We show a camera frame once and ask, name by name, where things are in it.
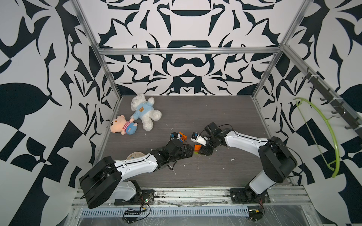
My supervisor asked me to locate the large orange lego brick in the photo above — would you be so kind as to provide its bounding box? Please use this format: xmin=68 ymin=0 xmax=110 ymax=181
xmin=194 ymin=145 xmax=202 ymax=152

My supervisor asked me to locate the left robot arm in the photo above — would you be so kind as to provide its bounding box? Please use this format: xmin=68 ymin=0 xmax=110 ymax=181
xmin=79 ymin=138 xmax=194 ymax=209

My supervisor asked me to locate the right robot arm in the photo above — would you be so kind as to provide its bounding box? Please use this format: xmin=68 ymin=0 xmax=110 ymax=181
xmin=191 ymin=122 xmax=298 ymax=200

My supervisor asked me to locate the cream round toy clock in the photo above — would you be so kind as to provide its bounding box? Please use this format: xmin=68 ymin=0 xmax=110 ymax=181
xmin=126 ymin=152 xmax=145 ymax=160

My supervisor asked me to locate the white teddy bear blue shirt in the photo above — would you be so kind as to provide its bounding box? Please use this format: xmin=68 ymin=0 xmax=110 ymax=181
xmin=131 ymin=94 xmax=162 ymax=131

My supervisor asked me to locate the pink doll plush toy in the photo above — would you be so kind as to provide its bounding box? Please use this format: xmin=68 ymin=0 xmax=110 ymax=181
xmin=110 ymin=115 xmax=138 ymax=135

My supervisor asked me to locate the black connector box left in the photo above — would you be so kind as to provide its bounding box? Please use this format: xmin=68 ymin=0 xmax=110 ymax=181
xmin=122 ymin=209 xmax=142 ymax=222

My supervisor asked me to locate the black connector box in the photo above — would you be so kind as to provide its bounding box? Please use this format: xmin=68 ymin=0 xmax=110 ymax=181
xmin=248 ymin=209 xmax=264 ymax=222
xmin=122 ymin=209 xmax=142 ymax=222

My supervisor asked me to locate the black connector box right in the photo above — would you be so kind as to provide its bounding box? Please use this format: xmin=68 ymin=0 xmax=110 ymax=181
xmin=248 ymin=209 xmax=264 ymax=222

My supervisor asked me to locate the green hoop hanger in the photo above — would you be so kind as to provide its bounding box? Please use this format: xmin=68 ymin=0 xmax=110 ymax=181
xmin=292 ymin=98 xmax=340 ymax=178

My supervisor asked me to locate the black hook rack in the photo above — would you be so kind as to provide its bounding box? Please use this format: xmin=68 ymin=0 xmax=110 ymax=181
xmin=303 ymin=67 xmax=362 ymax=137

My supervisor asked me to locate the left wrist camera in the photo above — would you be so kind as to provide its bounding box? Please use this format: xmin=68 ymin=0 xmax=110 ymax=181
xmin=170 ymin=132 xmax=180 ymax=139

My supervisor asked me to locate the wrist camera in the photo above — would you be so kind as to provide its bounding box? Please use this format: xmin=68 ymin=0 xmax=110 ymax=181
xmin=170 ymin=132 xmax=180 ymax=139
xmin=191 ymin=132 xmax=207 ymax=146

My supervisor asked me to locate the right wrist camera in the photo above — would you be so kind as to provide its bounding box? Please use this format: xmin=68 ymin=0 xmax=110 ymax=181
xmin=191 ymin=132 xmax=207 ymax=146

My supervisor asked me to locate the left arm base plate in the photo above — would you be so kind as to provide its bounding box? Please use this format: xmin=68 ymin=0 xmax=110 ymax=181
xmin=110 ymin=180 xmax=155 ymax=206

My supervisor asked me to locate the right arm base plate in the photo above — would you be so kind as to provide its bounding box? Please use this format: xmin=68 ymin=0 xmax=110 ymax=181
xmin=230 ymin=187 xmax=270 ymax=203

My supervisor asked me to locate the white cable duct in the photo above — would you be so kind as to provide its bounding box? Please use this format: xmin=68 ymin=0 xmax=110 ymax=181
xmin=80 ymin=206 xmax=249 ymax=218

